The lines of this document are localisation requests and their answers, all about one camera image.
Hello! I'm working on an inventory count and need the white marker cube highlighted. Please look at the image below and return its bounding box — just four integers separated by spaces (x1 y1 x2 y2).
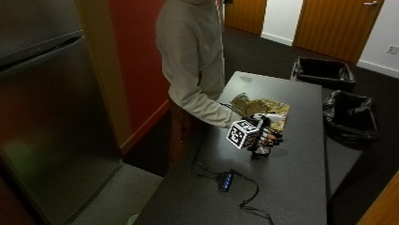
226 119 261 150

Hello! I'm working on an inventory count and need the crumpled gold foil sheet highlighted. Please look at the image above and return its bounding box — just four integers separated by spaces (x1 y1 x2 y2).
228 92 289 132

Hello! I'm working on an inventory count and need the black lined trash bin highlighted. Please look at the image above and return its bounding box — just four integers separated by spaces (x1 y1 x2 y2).
289 55 357 92
321 89 380 150

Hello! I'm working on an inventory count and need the the person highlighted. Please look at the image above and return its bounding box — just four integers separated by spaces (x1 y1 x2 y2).
154 0 243 167

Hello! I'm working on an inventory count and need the wooden door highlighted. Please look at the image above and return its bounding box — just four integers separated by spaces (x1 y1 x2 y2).
223 0 268 36
291 0 386 64

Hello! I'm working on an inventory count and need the stainless steel refrigerator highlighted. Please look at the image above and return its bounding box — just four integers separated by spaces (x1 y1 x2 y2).
0 0 122 225

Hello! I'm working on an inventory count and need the black cable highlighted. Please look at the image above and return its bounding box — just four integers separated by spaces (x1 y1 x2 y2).
190 137 275 225

